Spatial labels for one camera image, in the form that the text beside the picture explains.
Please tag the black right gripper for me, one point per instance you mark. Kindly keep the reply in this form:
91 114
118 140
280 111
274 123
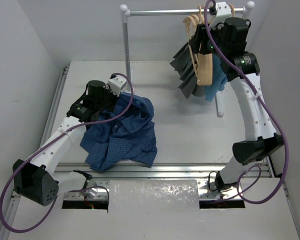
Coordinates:
200 36

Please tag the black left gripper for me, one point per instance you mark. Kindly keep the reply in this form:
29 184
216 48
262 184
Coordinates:
106 103

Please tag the beige plastic hanger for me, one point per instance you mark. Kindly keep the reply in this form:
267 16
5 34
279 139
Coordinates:
203 67

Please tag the blue plaid shirt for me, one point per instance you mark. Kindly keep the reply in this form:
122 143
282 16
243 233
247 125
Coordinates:
127 133

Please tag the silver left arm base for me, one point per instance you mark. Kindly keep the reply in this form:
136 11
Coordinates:
90 188

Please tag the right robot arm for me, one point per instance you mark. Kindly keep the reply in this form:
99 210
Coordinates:
243 73

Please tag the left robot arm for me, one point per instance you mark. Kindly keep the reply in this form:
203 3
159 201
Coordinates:
37 180

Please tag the empty beige hanger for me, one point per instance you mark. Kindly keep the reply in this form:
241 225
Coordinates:
232 8

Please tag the beige hanger with grey cloth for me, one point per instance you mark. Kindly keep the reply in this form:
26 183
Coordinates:
191 22

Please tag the light blue cloth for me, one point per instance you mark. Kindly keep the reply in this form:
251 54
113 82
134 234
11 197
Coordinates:
219 80

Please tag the grey cloth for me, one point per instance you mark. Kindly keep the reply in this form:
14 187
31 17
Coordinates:
182 63

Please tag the white clothes rack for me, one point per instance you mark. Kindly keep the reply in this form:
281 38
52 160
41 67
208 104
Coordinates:
125 13

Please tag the white foam cover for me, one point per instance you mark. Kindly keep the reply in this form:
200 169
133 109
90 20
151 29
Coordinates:
167 196

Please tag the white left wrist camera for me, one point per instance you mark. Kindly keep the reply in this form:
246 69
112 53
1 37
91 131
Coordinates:
116 83

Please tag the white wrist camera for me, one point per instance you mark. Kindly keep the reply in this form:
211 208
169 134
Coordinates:
116 83
222 11

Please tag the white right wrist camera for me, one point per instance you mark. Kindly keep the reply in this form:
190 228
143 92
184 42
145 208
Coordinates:
222 11

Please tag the aluminium rail frame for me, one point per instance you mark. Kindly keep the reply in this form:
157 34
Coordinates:
193 143

